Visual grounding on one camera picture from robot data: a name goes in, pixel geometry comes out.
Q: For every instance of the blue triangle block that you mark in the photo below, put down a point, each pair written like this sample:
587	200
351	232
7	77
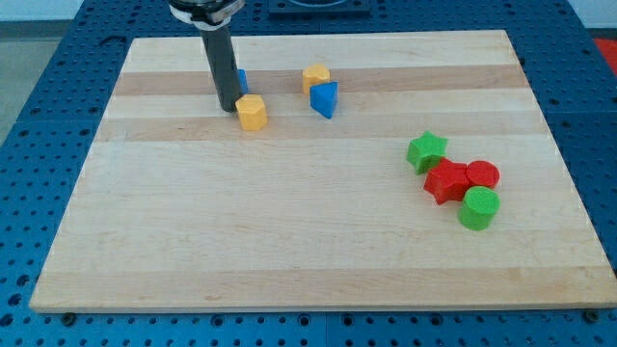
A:
323	98

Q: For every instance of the yellow hexagon block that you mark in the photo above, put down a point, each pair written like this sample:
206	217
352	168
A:
251	112

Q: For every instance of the robot arm flange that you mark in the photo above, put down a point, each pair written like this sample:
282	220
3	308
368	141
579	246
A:
209	12

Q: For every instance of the wooden board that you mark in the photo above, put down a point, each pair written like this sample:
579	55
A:
178	209

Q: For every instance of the yellow rounded block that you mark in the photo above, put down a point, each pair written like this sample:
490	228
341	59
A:
314	75

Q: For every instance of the blue block behind stick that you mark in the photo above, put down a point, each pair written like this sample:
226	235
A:
243	81

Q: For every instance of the green star block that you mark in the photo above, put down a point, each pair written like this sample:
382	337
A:
426	152

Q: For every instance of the red star block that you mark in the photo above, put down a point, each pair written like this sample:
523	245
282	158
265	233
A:
447	181

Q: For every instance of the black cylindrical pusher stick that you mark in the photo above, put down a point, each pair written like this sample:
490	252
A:
221	59

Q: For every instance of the red cylinder block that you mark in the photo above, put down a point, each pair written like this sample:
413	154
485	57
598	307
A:
483	173

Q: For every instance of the green cylinder block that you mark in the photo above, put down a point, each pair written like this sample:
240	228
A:
479	207

